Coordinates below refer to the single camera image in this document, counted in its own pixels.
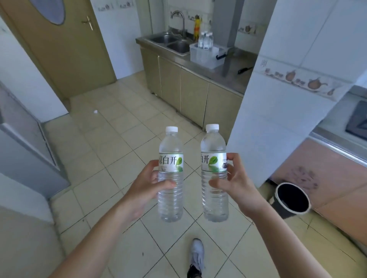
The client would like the clear plastic storage bin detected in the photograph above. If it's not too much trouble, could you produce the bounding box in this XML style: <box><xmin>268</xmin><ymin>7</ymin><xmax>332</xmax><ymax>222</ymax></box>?
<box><xmin>189</xmin><ymin>42</ymin><xmax>229</xmax><ymax>70</ymax></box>

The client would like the black trash bin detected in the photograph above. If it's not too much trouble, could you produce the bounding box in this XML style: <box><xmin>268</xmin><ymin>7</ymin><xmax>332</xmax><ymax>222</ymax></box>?
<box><xmin>269</xmin><ymin>182</ymin><xmax>312</xmax><ymax>220</ymax></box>

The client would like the person's left hand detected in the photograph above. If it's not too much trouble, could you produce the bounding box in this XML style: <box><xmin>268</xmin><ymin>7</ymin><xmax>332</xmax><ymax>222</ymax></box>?
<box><xmin>120</xmin><ymin>159</ymin><xmax>177</xmax><ymax>223</ymax></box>

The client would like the person's right forearm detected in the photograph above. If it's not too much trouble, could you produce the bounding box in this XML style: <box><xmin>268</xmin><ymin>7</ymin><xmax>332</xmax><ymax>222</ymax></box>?
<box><xmin>249</xmin><ymin>202</ymin><xmax>333</xmax><ymax>278</ymax></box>

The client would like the olive kitchen cabinet door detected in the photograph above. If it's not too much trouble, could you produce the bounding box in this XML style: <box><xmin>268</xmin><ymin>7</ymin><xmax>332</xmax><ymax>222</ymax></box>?
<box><xmin>204</xmin><ymin>83</ymin><xmax>244</xmax><ymax>144</ymax></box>
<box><xmin>140</xmin><ymin>48</ymin><xmax>161</xmax><ymax>91</ymax></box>
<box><xmin>158</xmin><ymin>56</ymin><xmax>182</xmax><ymax>112</ymax></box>
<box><xmin>180</xmin><ymin>68</ymin><xmax>210</xmax><ymax>128</ymax></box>

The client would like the grey cabinet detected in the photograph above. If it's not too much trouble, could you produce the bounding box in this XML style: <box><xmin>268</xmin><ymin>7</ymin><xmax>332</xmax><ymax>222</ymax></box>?
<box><xmin>0</xmin><ymin>81</ymin><xmax>71</xmax><ymax>200</ymax></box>

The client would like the black gas stove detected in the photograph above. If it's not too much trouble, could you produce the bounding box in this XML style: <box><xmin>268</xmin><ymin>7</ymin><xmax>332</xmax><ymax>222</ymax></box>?
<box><xmin>345</xmin><ymin>99</ymin><xmax>367</xmax><ymax>141</ymax></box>

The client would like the person's left forearm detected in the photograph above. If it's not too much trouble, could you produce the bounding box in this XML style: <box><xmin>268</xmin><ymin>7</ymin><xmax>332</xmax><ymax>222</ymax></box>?
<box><xmin>49</xmin><ymin>202</ymin><xmax>132</xmax><ymax>278</ymax></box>

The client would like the person's right hand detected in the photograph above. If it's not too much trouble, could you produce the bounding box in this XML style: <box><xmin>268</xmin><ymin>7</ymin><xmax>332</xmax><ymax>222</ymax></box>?
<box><xmin>208</xmin><ymin>152</ymin><xmax>271</xmax><ymax>219</ymax></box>

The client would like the yellow detergent bottle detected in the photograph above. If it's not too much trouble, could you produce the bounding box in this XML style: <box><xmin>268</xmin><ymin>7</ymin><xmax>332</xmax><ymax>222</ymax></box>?
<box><xmin>193</xmin><ymin>16</ymin><xmax>202</xmax><ymax>42</ymax></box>

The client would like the stainless steel double sink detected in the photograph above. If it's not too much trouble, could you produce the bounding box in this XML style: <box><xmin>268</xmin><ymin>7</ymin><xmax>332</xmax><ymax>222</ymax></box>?
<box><xmin>136</xmin><ymin>31</ymin><xmax>198</xmax><ymax>57</ymax></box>

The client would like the curved metal faucet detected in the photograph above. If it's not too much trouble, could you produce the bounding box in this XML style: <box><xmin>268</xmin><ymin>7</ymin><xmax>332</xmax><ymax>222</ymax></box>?
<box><xmin>171</xmin><ymin>10</ymin><xmax>187</xmax><ymax>38</ymax></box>

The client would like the pink patterned cabinet front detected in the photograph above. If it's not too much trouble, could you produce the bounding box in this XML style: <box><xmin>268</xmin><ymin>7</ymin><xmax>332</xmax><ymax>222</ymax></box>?
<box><xmin>271</xmin><ymin>137</ymin><xmax>367</xmax><ymax>247</ymax></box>

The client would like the grey sneaker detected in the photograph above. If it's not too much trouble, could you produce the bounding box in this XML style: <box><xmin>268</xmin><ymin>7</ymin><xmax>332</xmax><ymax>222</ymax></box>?
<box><xmin>188</xmin><ymin>238</ymin><xmax>206</xmax><ymax>275</ymax></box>

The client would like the brown wooden door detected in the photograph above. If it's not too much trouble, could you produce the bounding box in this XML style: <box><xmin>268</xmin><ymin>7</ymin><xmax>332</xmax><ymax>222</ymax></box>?
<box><xmin>0</xmin><ymin>0</ymin><xmax>117</xmax><ymax>112</ymax></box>

